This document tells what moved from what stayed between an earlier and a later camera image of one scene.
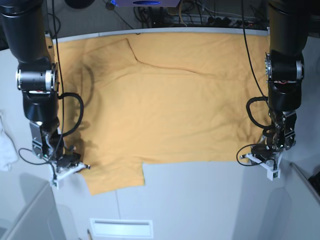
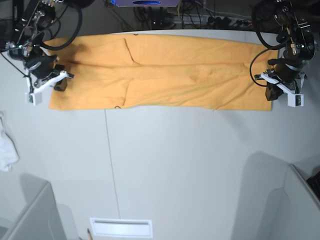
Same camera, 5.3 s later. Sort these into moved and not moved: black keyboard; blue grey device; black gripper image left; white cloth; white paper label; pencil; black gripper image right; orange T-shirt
Moved: black gripper image right; orange T-shirt; black gripper image left
Not moved: black keyboard; white paper label; blue grey device; pencil; white cloth
